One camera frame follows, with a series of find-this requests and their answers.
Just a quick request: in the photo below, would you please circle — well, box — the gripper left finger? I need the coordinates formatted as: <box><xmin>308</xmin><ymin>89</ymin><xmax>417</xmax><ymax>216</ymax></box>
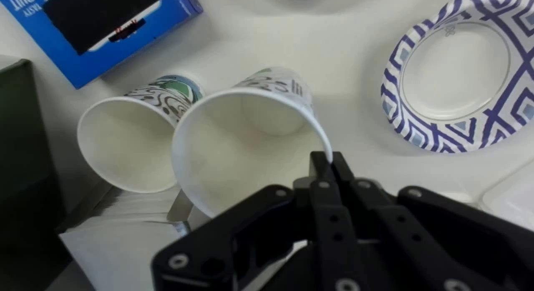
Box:
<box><xmin>151</xmin><ymin>151</ymin><xmax>370</xmax><ymax>291</ymax></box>

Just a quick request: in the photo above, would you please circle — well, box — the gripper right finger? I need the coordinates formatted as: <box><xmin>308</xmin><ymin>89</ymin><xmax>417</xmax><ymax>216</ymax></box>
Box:
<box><xmin>333</xmin><ymin>152</ymin><xmax>534</xmax><ymax>291</ymax></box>

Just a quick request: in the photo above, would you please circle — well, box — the paper cup with grey print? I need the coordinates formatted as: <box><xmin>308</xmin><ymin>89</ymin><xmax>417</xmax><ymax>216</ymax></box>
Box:
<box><xmin>171</xmin><ymin>67</ymin><xmax>333</xmax><ymax>218</ymax></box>

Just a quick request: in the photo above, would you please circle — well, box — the paper cup with green swirls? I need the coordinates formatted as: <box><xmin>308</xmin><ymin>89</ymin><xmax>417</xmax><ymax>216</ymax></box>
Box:
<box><xmin>76</xmin><ymin>75</ymin><xmax>205</xmax><ymax>194</ymax></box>

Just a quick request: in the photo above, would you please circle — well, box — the metal napkin dispenser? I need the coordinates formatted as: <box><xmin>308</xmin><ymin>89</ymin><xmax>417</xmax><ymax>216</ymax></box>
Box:
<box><xmin>44</xmin><ymin>180</ymin><xmax>213</xmax><ymax>291</ymax></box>

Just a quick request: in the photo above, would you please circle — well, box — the paper plate with blue pattern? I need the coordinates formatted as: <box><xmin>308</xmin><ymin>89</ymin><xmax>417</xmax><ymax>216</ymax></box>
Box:
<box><xmin>380</xmin><ymin>0</ymin><xmax>534</xmax><ymax>154</ymax></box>

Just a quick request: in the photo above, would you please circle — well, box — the dark green box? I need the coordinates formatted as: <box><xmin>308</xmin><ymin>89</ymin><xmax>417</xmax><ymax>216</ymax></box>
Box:
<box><xmin>0</xmin><ymin>58</ymin><xmax>69</xmax><ymax>291</ymax></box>

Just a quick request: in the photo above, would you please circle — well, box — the blue cardboard box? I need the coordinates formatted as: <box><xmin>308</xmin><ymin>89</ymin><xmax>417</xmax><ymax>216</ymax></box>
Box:
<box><xmin>0</xmin><ymin>0</ymin><xmax>204</xmax><ymax>90</ymax></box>

